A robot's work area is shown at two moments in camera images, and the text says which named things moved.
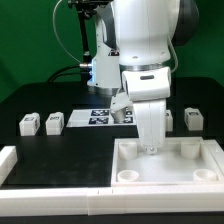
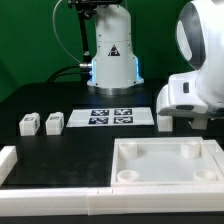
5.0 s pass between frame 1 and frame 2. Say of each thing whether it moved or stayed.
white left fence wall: stayed
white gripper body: moved
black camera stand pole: stayed
